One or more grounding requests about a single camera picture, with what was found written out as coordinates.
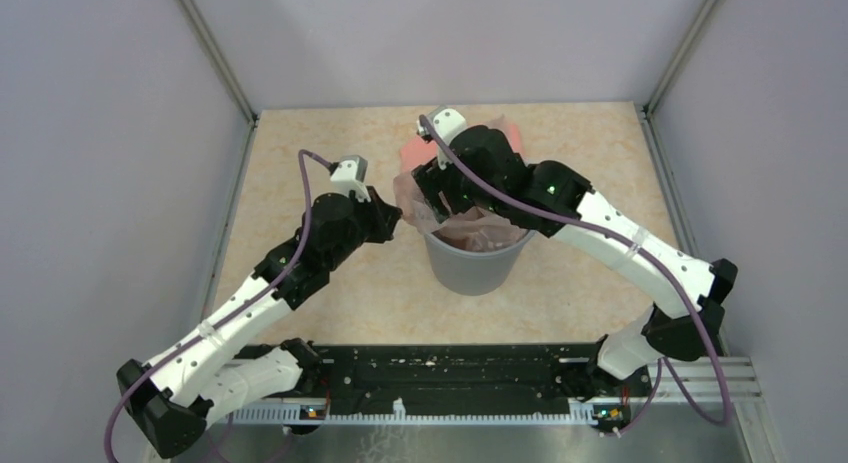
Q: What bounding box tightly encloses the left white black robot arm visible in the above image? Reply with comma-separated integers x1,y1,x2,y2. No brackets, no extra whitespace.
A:
117,187,402,459

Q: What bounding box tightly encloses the grey plastic trash bin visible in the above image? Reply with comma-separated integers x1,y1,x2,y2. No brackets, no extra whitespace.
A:
424,231,536,296

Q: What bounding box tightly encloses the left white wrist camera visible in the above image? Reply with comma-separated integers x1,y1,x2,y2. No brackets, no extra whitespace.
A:
330,155,371,202

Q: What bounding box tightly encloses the white toothed cable strip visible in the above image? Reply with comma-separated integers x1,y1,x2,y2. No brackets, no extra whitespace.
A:
232,399,599,427

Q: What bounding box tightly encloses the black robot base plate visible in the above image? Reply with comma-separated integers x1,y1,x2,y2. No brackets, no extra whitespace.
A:
275,343,650,417

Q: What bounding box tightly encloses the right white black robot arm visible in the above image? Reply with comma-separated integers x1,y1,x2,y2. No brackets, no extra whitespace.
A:
412,116,738,395

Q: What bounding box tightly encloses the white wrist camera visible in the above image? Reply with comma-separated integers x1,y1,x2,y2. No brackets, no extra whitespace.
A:
330,155,371,202
413,106,468,170

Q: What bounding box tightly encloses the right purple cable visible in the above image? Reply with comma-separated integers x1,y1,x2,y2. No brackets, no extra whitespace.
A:
417,114,735,439

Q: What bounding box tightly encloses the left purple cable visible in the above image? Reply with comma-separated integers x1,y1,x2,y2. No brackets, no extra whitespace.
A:
103,149,336,463

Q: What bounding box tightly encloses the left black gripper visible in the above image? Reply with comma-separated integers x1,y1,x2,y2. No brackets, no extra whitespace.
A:
325,185,403,271

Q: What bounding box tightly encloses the pink cloth towel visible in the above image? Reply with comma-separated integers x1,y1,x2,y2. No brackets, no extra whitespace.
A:
399,115,525,173

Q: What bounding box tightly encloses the purple cable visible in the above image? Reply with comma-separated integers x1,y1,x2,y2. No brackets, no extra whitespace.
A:
103,149,336,463
417,114,735,439

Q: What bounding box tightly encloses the translucent pink trash bag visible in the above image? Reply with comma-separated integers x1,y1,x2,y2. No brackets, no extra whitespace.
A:
393,170,527,252

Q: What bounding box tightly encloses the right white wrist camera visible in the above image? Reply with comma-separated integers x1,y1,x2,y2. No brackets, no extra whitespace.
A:
413,106,468,170

